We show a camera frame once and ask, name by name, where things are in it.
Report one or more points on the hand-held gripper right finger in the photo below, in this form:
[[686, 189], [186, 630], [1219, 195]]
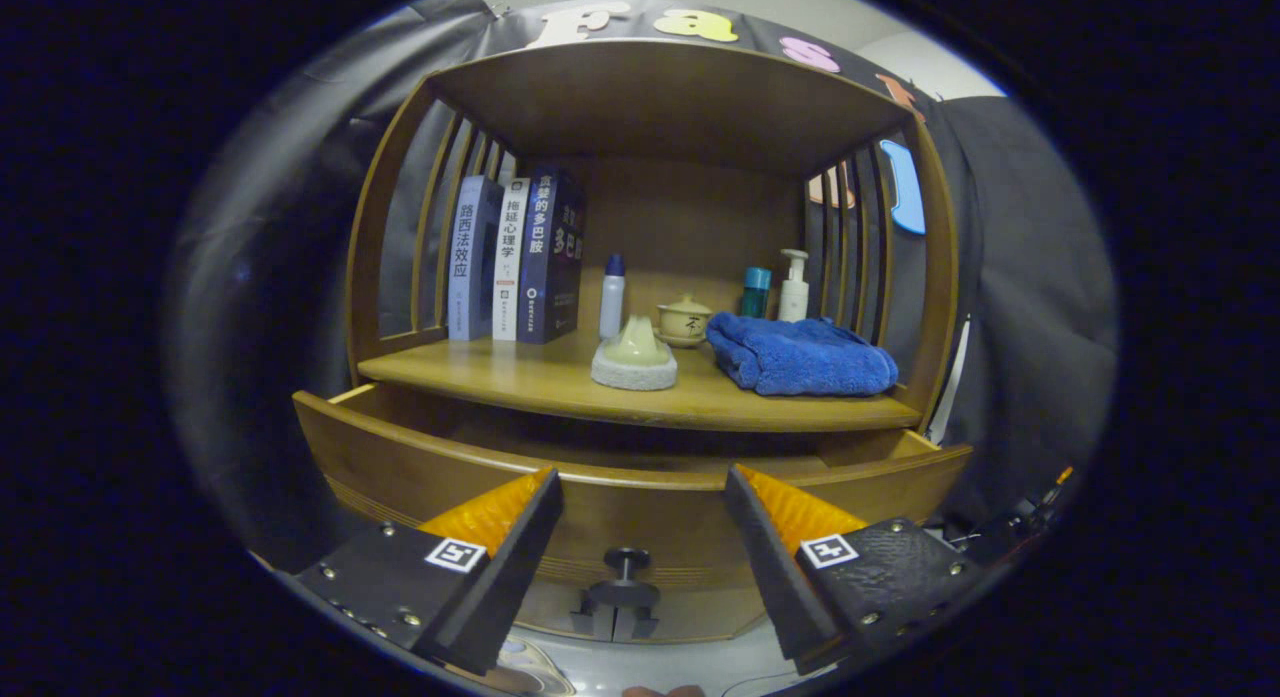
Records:
[[770, 567]]

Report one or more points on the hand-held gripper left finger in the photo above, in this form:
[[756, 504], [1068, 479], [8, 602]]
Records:
[[520, 557]]

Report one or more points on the black drawer knob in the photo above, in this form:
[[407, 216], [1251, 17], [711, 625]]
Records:
[[626, 557]]

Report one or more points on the wooden drawer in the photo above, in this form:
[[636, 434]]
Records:
[[640, 522]]

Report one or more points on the cream brush with white pad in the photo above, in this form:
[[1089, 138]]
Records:
[[635, 355]]

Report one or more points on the wooden cabinet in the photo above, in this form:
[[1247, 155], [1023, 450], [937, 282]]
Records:
[[690, 217]]

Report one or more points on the blue folded towel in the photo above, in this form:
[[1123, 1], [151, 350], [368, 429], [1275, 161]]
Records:
[[800, 357]]

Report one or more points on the white stand pole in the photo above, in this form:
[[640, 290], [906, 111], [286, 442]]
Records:
[[948, 387]]

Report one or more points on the dark equipment with orange tip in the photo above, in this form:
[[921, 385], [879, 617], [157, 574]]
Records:
[[1020, 522]]

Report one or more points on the beige lidded teacup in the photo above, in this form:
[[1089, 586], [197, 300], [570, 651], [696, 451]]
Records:
[[685, 322]]

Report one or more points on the white bottle blue cap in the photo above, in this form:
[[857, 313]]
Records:
[[611, 302]]

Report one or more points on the white pump bottle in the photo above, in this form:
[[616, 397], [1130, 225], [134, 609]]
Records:
[[793, 297]]

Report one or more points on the teal bottle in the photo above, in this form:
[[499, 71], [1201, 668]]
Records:
[[756, 295]]

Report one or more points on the white book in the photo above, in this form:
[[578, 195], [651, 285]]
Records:
[[508, 267]]

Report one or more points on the light blue book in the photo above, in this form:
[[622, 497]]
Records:
[[468, 267]]

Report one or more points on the dark blue book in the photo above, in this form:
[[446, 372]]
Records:
[[550, 257]]

